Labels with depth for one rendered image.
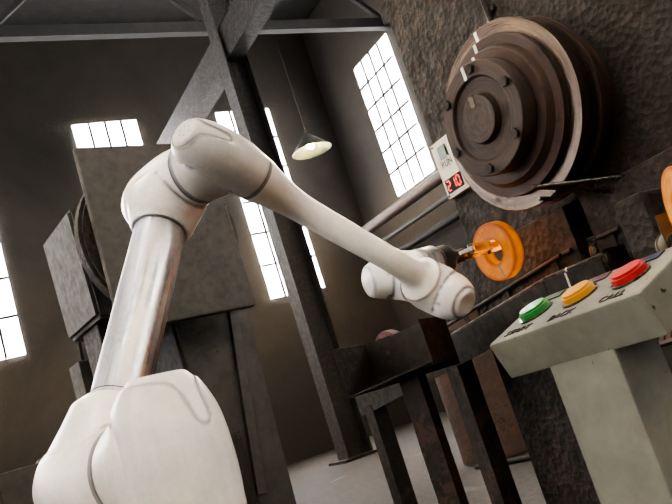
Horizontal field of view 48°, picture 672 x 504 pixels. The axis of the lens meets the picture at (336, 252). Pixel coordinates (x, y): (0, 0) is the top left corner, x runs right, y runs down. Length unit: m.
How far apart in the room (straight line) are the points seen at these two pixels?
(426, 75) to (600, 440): 1.71
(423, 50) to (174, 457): 1.67
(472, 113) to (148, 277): 0.90
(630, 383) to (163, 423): 0.61
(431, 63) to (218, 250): 2.28
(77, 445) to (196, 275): 3.05
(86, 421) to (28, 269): 10.62
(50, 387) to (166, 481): 10.44
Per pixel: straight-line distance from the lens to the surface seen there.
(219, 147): 1.46
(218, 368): 4.47
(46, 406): 11.47
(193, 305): 4.19
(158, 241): 1.48
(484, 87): 1.90
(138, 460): 1.11
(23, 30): 10.52
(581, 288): 0.88
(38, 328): 11.66
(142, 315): 1.39
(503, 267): 2.01
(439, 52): 2.38
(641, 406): 0.85
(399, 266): 1.62
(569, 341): 0.87
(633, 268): 0.83
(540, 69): 1.84
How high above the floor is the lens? 0.56
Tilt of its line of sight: 11 degrees up
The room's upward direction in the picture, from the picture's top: 18 degrees counter-clockwise
